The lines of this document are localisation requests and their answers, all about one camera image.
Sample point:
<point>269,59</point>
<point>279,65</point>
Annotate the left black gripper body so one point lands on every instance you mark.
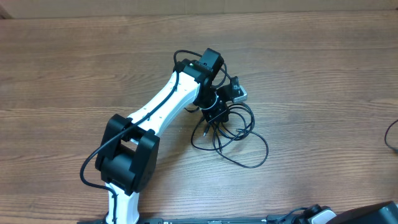
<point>214,112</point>

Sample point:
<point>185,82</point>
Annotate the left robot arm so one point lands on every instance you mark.
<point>128,152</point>

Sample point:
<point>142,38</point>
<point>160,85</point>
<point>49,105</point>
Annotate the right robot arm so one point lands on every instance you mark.
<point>380,213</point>

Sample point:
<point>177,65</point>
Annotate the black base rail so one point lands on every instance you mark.
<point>292,218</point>

